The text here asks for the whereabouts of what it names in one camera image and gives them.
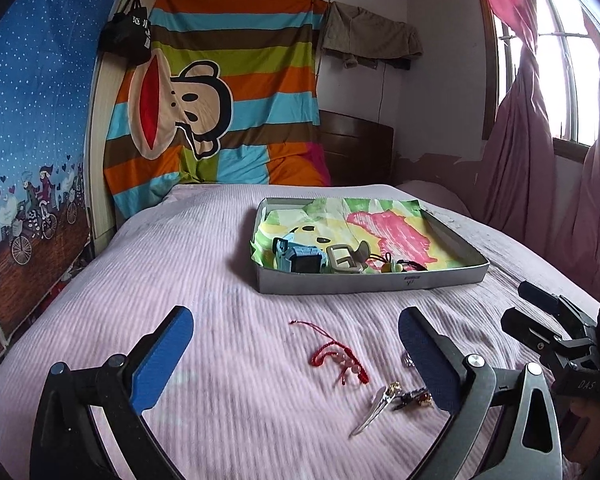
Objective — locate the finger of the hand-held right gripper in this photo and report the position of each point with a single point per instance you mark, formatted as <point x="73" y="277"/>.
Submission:
<point x="530" y="330"/>
<point x="545" y="300"/>

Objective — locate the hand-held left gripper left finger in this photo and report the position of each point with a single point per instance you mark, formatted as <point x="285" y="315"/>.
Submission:
<point x="162" y="360"/>

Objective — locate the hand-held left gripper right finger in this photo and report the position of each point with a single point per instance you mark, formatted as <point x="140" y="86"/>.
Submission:
<point x="430" y="360"/>

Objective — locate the dark jewelled brooch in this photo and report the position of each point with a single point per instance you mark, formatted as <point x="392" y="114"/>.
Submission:
<point x="412" y="399"/>

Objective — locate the silver hair clip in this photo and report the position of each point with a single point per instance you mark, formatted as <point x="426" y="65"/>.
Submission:
<point x="372" y="410"/>

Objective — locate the shallow grey cardboard box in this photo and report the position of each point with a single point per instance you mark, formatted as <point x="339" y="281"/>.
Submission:
<point x="330" y="285"/>

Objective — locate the person's right hand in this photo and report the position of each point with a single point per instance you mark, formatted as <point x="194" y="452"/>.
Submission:
<point x="592" y="427"/>

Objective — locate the pink ribbed bed cover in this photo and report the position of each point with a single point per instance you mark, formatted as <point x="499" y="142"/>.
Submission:
<point x="205" y="280"/>

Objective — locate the beige hair claw clip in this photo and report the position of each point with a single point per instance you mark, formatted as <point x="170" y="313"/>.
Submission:
<point x="347" y="257"/>

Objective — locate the colourful painted paper sheet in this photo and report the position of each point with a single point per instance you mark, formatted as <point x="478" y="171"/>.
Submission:
<point x="395" y="225"/>

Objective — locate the pink curtain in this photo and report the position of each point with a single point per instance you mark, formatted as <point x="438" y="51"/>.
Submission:
<point x="520" y="160"/>

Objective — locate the pink pillow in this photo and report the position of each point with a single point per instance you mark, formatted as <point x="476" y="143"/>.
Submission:
<point x="432" y="195"/>

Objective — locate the light blue smartwatch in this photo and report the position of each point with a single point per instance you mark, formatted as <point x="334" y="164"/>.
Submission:
<point x="300" y="257"/>

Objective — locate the dark wooden headboard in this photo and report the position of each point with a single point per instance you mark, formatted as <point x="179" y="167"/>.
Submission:
<point x="355" y="150"/>

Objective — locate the window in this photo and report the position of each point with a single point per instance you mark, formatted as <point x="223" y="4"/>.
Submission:
<point x="560" y="70"/>

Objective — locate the striped monkey print blanket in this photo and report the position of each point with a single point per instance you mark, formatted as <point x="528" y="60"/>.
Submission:
<point x="260" y="85"/>

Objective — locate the khaki hanging garment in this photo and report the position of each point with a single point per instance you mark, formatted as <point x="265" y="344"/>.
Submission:
<point x="375" y="32"/>

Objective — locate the black tote bag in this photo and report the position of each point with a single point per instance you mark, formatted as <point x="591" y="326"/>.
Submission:
<point x="127" y="32"/>

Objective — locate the blue printed wall cloth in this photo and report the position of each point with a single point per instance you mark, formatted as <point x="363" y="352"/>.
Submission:
<point x="35" y="135"/>

